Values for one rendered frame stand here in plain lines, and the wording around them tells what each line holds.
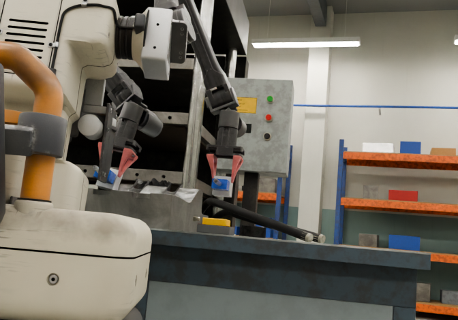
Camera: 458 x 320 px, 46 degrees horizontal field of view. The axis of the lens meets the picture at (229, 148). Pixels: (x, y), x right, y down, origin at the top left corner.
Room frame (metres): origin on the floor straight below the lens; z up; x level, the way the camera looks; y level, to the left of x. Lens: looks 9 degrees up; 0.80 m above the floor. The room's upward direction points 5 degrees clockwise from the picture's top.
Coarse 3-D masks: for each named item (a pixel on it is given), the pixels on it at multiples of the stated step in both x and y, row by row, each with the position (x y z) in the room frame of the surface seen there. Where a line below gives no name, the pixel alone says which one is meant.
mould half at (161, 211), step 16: (112, 192) 1.43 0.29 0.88; (128, 192) 1.42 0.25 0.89; (144, 192) 1.68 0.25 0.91; (160, 192) 1.68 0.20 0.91; (192, 192) 1.68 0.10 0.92; (96, 208) 1.43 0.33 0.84; (112, 208) 1.43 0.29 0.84; (128, 208) 1.42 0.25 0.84; (144, 208) 1.41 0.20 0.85; (160, 208) 1.40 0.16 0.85; (176, 208) 1.45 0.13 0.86; (192, 208) 1.64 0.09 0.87; (160, 224) 1.40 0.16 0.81; (176, 224) 1.47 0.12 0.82; (192, 224) 1.66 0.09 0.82
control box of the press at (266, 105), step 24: (240, 96) 2.25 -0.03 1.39; (264, 96) 2.24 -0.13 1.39; (288, 96) 2.22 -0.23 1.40; (264, 120) 2.24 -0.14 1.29; (288, 120) 2.22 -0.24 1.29; (240, 144) 2.25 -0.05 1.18; (264, 144) 2.23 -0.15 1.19; (288, 144) 2.23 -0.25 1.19; (240, 168) 2.25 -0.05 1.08; (264, 168) 2.23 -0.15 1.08; (288, 168) 2.36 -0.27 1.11
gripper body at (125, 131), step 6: (120, 120) 1.45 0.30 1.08; (120, 126) 1.44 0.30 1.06; (126, 126) 1.44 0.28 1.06; (132, 126) 1.45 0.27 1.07; (120, 132) 1.44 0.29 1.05; (126, 132) 1.44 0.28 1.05; (132, 132) 1.45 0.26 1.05; (102, 138) 1.45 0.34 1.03; (120, 138) 1.43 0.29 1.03; (126, 138) 1.43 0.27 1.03; (132, 138) 1.46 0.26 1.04; (132, 144) 1.42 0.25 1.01; (138, 144) 1.45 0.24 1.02; (138, 150) 1.47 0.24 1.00
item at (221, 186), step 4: (216, 176) 1.52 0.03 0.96; (220, 176) 1.51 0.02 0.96; (224, 176) 1.51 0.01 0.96; (212, 180) 1.48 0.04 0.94; (216, 180) 1.44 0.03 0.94; (220, 180) 1.47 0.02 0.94; (224, 180) 1.47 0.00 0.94; (228, 180) 1.49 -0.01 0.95; (212, 184) 1.48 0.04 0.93; (216, 184) 1.44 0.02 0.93; (220, 184) 1.46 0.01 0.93; (224, 184) 1.47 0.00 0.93; (228, 184) 1.49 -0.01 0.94; (232, 184) 1.54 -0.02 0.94; (212, 188) 1.48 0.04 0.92; (216, 188) 1.47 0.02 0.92; (220, 188) 1.47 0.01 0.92; (224, 188) 1.47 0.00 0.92; (228, 188) 1.50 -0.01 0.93; (216, 192) 1.51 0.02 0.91; (220, 192) 1.51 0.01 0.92; (224, 192) 1.51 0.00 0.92; (228, 192) 1.51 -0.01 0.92; (220, 196) 1.54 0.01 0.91; (224, 196) 1.53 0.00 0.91; (228, 196) 1.52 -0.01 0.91
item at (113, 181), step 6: (96, 168) 1.35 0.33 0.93; (96, 174) 1.40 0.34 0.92; (108, 174) 1.40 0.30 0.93; (114, 174) 1.43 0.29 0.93; (108, 180) 1.40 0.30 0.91; (114, 180) 1.44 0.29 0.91; (120, 180) 1.47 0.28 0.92; (102, 186) 1.44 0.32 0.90; (108, 186) 1.44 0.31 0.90; (114, 186) 1.44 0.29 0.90
